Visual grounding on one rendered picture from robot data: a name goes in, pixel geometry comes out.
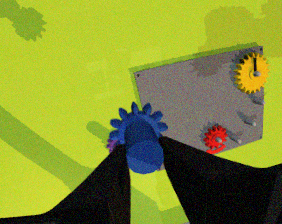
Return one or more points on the blue gear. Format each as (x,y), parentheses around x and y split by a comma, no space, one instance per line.
(139,131)

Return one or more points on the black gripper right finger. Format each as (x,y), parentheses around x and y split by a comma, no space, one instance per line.
(212,190)

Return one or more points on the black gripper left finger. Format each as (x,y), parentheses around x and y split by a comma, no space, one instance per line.
(103,198)

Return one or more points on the grey flat board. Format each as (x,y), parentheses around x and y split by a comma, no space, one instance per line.
(196,94)

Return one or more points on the red gear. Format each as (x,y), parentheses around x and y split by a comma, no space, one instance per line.
(215,132)

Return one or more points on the purple gear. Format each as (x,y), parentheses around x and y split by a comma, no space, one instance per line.
(111,144)

